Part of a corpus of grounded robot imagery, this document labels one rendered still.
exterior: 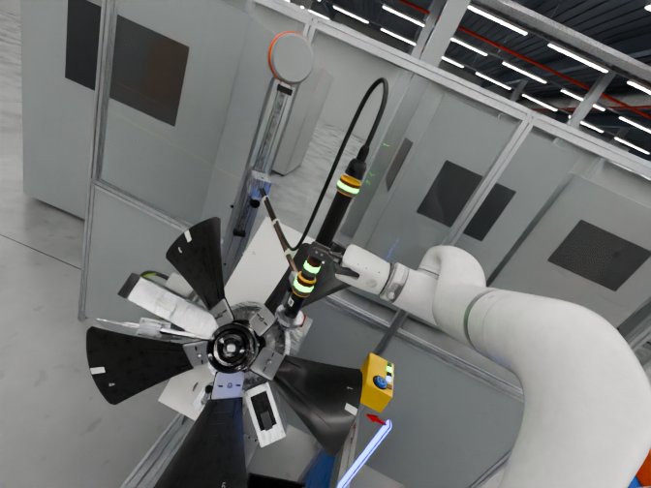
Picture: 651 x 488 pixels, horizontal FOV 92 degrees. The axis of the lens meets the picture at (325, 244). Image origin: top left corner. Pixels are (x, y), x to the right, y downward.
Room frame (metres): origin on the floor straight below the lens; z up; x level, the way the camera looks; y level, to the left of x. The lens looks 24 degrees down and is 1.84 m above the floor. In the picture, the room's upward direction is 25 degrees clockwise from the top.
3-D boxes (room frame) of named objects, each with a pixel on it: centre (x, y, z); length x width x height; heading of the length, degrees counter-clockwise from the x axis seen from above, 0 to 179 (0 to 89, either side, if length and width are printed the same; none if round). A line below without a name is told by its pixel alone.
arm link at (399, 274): (0.60, -0.16, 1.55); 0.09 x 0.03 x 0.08; 176
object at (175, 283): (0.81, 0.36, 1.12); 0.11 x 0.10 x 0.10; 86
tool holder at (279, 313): (0.62, 0.01, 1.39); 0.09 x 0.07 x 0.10; 31
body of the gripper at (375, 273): (0.61, -0.10, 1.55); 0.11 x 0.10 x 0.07; 86
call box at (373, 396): (0.88, -0.37, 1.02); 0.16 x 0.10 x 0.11; 176
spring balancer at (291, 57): (1.22, 0.38, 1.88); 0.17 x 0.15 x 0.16; 86
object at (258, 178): (1.15, 0.33, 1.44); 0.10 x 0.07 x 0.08; 31
